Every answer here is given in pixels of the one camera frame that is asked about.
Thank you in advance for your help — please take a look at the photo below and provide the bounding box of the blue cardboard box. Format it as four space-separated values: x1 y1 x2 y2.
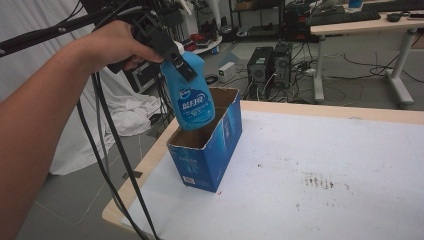
166 87 243 194

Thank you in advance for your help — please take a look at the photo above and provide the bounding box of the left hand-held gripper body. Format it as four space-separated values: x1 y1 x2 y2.
113 6 184 64

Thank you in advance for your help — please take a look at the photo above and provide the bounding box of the white curtain cloth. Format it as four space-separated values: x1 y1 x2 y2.
0 0 162 176

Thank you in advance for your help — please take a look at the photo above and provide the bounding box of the person's left hand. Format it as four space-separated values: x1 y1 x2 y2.
71 19 164 74

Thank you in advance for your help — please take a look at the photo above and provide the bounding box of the blue detergent bottle white cap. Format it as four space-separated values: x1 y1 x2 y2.
159 41 216 132

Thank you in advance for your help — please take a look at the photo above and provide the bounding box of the black computer tower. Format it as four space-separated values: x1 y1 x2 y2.
247 46 275 85

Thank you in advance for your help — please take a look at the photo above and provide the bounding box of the black bar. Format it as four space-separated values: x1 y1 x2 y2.
0 7 114 58

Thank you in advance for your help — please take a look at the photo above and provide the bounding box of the round white table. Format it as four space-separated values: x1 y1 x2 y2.
190 34 224 55

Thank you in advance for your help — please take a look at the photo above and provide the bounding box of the left gripper black cable bundle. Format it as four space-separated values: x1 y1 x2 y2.
75 72 161 240

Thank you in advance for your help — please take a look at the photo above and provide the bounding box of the black keyboard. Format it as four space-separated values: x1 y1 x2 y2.
361 0 424 13
305 9 382 27

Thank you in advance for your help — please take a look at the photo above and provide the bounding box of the white table mat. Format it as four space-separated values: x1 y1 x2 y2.
121 109 424 240

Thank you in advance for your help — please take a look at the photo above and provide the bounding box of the grey computer tower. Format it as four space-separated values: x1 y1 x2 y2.
273 42 294 90

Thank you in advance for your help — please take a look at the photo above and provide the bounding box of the small white box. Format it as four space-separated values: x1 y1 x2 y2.
218 61 237 83

